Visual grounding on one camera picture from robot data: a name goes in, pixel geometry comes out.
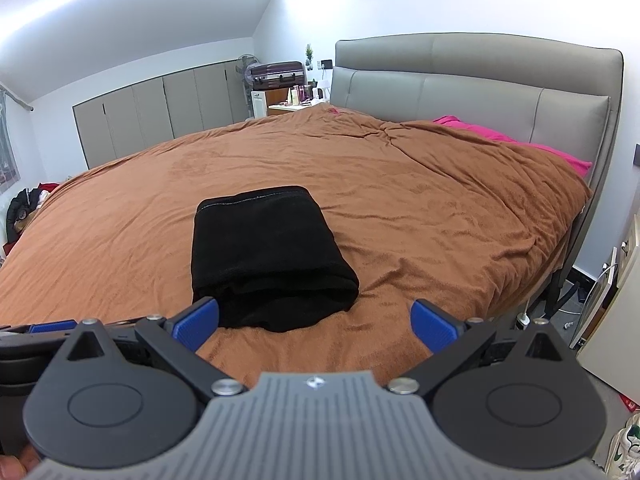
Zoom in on black sweatpants with white drawstring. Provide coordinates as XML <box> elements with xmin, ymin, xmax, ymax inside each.
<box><xmin>191</xmin><ymin>185</ymin><xmax>359</xmax><ymax>333</ymax></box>

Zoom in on person's left hand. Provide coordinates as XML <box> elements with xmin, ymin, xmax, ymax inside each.
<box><xmin>0</xmin><ymin>445</ymin><xmax>40</xmax><ymax>480</ymax></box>

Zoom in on pile of clothes on floor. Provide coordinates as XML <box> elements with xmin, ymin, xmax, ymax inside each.
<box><xmin>2</xmin><ymin>183</ymin><xmax>58</xmax><ymax>256</ymax></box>

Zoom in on window curtain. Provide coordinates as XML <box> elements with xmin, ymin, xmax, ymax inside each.
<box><xmin>0</xmin><ymin>90</ymin><xmax>20</xmax><ymax>193</ymax></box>

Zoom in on white sneaker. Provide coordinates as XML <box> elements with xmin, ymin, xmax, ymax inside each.
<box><xmin>604</xmin><ymin>413</ymin><xmax>640</xmax><ymax>480</ymax></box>

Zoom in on pink pillow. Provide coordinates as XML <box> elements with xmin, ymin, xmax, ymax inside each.
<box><xmin>433</xmin><ymin>115</ymin><xmax>592</xmax><ymax>179</ymax></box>

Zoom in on grey built-in wardrobe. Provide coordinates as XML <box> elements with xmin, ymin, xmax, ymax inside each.
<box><xmin>73</xmin><ymin>58</ymin><xmax>250</xmax><ymax>168</ymax></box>

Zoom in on white air purifier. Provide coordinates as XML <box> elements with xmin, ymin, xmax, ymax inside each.
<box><xmin>252</xmin><ymin>91</ymin><xmax>268</xmax><ymax>118</ymax></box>

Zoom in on wooden bedside table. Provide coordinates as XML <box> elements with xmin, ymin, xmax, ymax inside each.
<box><xmin>265</xmin><ymin>88</ymin><xmax>322</xmax><ymax>116</ymax></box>

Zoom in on grey padded headboard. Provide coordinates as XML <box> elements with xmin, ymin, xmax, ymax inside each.
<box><xmin>331</xmin><ymin>32</ymin><xmax>624</xmax><ymax>191</ymax></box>

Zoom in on purple suitcase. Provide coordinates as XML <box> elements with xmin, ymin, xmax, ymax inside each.
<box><xmin>250</xmin><ymin>61</ymin><xmax>306</xmax><ymax>91</ymax></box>

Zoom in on standing fan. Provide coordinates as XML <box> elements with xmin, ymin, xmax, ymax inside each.
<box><xmin>235</xmin><ymin>54</ymin><xmax>259</xmax><ymax>116</ymax></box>

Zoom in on small potted plant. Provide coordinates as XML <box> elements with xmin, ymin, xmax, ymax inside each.
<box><xmin>305</xmin><ymin>44</ymin><xmax>314</xmax><ymax>71</ymax></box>

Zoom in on curtain rail pipe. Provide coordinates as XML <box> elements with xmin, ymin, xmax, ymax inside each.
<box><xmin>0</xmin><ymin>83</ymin><xmax>34</xmax><ymax>113</ymax></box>

